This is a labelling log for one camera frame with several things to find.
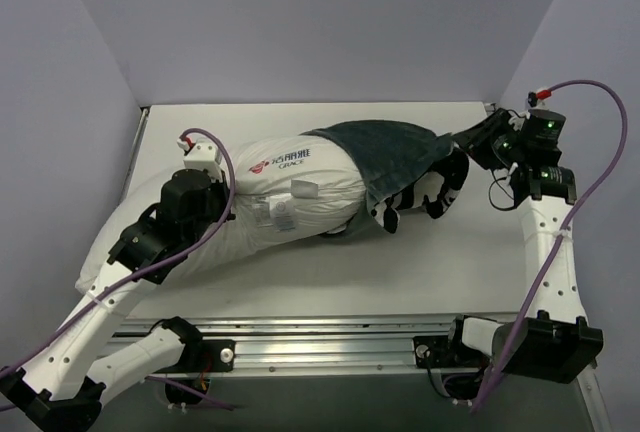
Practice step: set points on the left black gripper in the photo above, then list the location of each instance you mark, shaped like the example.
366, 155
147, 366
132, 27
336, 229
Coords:
211, 200

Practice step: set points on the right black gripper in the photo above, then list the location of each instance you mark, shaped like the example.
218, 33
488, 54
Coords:
480, 137

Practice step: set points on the white pillow insert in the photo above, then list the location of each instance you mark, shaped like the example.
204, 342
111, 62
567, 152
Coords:
287, 189

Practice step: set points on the zebra and grey pillowcase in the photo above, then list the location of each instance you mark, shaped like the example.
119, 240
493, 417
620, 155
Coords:
403, 167

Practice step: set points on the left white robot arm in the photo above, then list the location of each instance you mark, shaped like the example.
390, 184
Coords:
64, 385

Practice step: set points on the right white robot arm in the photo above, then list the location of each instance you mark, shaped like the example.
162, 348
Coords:
551, 338

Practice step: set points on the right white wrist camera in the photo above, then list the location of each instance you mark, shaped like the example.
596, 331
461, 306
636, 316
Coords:
536, 104

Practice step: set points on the left side aluminium rail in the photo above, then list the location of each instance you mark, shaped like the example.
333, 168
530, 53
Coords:
138, 136

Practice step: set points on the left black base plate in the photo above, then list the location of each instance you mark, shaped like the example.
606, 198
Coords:
204, 356

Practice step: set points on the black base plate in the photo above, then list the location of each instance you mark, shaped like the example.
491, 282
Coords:
204, 356
434, 351

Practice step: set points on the aluminium front rail frame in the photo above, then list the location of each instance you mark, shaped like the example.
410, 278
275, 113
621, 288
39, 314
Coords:
351, 374

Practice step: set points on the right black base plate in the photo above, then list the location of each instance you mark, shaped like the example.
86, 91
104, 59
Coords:
434, 351

